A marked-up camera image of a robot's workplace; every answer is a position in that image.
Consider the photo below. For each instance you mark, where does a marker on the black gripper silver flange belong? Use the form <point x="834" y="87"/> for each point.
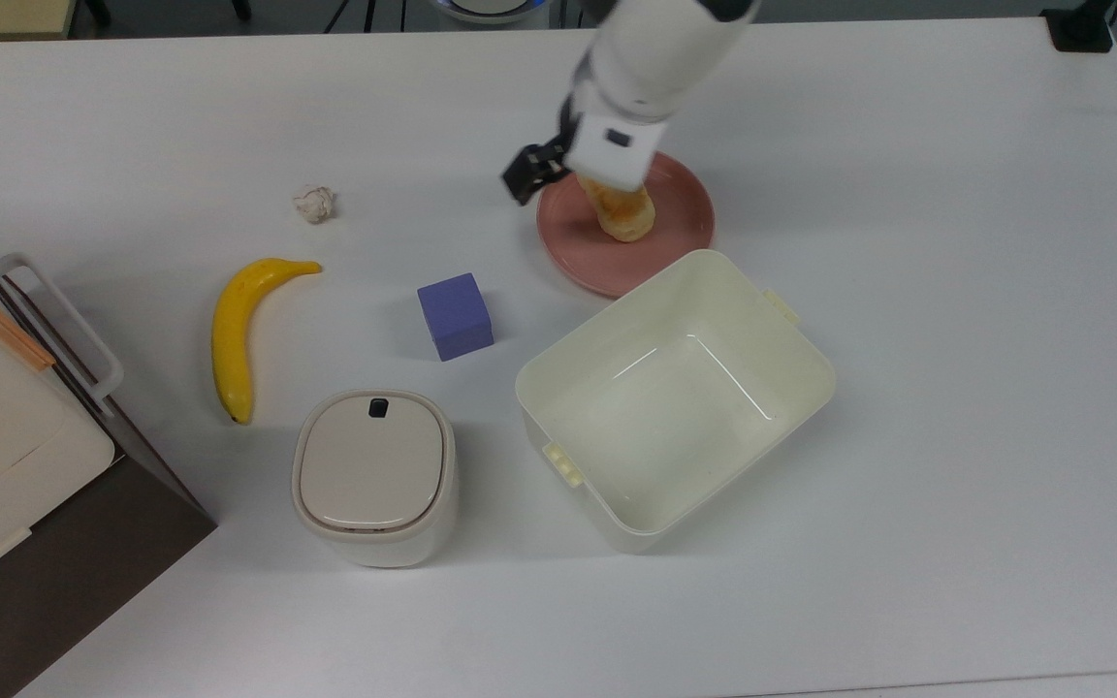
<point x="566" y="126"/>

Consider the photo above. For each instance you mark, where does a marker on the toasted bread piece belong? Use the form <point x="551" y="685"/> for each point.
<point x="628" y="218"/>

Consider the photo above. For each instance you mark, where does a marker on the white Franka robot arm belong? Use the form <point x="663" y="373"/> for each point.
<point x="655" y="58"/>

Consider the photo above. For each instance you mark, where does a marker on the pink plastic plate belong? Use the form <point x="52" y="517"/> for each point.
<point x="680" y="237"/>

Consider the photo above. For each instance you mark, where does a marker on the purple foam cube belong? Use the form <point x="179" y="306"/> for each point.
<point x="455" y="315"/>

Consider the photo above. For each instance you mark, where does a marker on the crumpled paper ball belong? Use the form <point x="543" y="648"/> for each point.
<point x="314" y="205"/>

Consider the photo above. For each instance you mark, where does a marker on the white plastic storage bin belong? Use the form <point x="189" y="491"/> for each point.
<point x="675" y="407"/>

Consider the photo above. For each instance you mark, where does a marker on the small beige lidded trash can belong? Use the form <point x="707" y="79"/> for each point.
<point x="374" y="465"/>

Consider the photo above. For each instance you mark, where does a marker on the yellow toy banana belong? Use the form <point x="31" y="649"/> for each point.
<point x="229" y="339"/>

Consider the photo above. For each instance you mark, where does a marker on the orange strip on cream box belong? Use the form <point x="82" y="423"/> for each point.
<point x="6" y="330"/>

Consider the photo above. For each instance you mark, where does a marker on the black table clamp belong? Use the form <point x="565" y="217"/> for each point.
<point x="1080" y="27"/>

